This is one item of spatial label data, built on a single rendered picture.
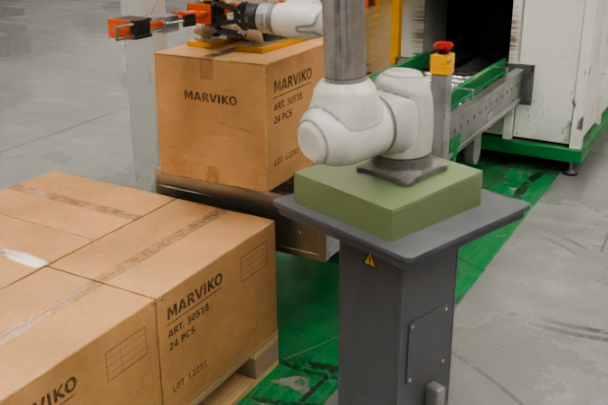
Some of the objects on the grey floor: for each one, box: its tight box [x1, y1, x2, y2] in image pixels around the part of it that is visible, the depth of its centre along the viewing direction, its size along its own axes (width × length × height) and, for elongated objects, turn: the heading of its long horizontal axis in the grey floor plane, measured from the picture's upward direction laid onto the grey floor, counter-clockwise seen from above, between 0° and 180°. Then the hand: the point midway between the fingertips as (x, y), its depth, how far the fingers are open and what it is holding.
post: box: [430, 52, 455, 160], centre depth 296 cm, size 7×7×100 cm
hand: (204, 13), depth 240 cm, fingers closed on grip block, 4 cm apart
